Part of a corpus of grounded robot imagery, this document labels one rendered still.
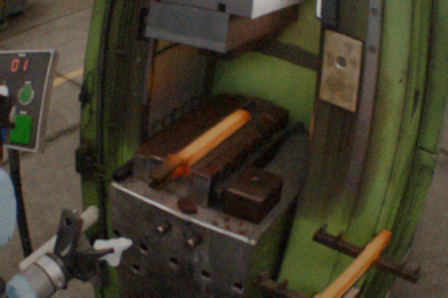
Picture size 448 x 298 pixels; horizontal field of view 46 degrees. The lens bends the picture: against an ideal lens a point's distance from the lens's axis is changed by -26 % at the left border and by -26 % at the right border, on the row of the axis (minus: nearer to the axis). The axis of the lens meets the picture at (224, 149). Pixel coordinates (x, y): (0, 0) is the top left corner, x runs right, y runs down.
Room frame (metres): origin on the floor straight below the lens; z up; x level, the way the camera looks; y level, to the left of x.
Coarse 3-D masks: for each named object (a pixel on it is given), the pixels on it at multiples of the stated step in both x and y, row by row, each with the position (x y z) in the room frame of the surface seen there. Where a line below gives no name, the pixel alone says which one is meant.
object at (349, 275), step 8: (384, 232) 1.03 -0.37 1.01; (376, 240) 1.00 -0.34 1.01; (384, 240) 1.00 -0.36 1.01; (368, 248) 0.97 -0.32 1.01; (376, 248) 0.97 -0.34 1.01; (360, 256) 0.94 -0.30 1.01; (368, 256) 0.94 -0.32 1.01; (352, 264) 0.91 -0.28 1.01; (360, 264) 0.91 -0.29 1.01; (368, 264) 0.94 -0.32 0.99; (344, 272) 0.89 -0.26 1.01; (352, 272) 0.88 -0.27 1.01; (360, 272) 0.90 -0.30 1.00; (336, 280) 0.86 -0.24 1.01; (344, 280) 0.86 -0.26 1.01; (352, 280) 0.87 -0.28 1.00; (328, 288) 0.83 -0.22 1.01; (336, 288) 0.83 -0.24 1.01; (344, 288) 0.84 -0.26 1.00; (320, 296) 0.81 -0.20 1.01; (328, 296) 0.81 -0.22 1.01; (336, 296) 0.82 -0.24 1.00
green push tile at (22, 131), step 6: (18, 120) 1.31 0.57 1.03; (24, 120) 1.31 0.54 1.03; (30, 120) 1.31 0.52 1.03; (18, 126) 1.30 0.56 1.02; (24, 126) 1.30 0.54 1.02; (30, 126) 1.31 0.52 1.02; (12, 132) 1.29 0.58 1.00; (18, 132) 1.29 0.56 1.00; (24, 132) 1.30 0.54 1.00; (12, 138) 1.29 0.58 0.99; (18, 138) 1.29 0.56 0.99; (24, 138) 1.29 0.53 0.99
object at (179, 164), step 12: (228, 120) 1.47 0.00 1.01; (240, 120) 1.49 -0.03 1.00; (216, 132) 1.40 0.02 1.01; (192, 144) 1.33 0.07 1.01; (204, 144) 1.34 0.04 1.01; (168, 156) 1.26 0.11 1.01; (180, 156) 1.27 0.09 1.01; (192, 156) 1.28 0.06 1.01; (168, 168) 1.21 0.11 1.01; (180, 168) 1.25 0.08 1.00; (156, 180) 1.17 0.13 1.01; (168, 180) 1.20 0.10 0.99
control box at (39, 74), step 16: (0, 64) 1.40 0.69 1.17; (32, 64) 1.40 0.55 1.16; (48, 64) 1.40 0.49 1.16; (0, 80) 1.37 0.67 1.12; (16, 80) 1.37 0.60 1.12; (32, 80) 1.37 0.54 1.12; (48, 80) 1.39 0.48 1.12; (16, 96) 1.35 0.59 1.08; (32, 96) 1.35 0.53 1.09; (48, 96) 1.39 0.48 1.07; (16, 112) 1.33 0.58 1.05; (32, 112) 1.33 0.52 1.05; (48, 112) 1.40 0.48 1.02; (32, 128) 1.31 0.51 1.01; (16, 144) 1.28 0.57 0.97; (32, 144) 1.29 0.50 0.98
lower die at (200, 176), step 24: (216, 96) 1.67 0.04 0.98; (240, 96) 1.66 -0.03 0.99; (192, 120) 1.51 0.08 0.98; (216, 120) 1.50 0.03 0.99; (168, 144) 1.35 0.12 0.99; (216, 144) 1.36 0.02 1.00; (240, 144) 1.39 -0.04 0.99; (144, 168) 1.30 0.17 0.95; (192, 168) 1.26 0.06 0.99; (216, 168) 1.27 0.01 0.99; (192, 192) 1.25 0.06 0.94
